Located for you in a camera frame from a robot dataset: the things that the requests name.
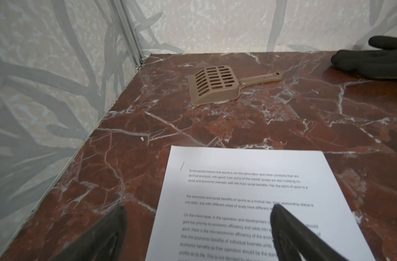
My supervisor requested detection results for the black yellow work glove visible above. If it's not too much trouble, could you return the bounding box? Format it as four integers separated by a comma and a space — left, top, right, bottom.
331, 36, 397, 79

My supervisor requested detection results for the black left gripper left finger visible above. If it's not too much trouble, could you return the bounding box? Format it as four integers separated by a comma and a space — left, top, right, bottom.
52, 206, 127, 261

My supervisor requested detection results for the brown drain grate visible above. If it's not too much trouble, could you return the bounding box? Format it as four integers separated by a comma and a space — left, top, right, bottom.
188, 65, 282, 106

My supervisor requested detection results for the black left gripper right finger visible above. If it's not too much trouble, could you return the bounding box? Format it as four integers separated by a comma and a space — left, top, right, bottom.
270, 204, 346, 261

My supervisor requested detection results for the document with blue highlight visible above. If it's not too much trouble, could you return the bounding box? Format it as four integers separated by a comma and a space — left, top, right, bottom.
146, 146, 374, 261

